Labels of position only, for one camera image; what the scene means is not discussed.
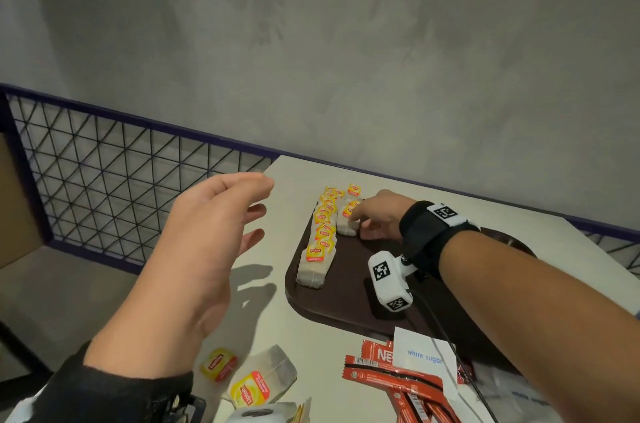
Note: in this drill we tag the person's left hand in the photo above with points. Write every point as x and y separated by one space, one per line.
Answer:
190 262

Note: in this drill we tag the person's right hand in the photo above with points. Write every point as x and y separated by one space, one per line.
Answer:
387 215

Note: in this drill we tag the tea bag with yellow tag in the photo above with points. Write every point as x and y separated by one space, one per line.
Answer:
346 228
349 208
354 190

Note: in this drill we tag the row of tea bags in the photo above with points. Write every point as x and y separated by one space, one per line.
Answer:
315 267

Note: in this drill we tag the brown plastic tray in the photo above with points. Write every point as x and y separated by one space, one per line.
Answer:
345 297

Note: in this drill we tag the pile of tea bags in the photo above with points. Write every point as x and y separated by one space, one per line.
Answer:
270 372

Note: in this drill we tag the pile of white sugar sachets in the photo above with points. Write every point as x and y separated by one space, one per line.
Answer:
425 355

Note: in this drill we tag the pile of red coffee sticks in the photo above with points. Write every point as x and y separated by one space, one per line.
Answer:
395 377

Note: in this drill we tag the person's right forearm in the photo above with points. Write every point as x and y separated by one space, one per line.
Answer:
540 317

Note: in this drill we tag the brown cardboard box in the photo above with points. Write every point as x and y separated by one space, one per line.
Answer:
15 202

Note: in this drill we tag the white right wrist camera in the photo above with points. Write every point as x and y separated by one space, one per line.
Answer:
390 282

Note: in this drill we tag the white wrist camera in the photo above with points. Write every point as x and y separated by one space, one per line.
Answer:
260 413
390 282

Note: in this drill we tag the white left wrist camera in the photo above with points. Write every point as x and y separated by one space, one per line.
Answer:
260 413

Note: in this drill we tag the black metal furniture frame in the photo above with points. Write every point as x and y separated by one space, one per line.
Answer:
25 352

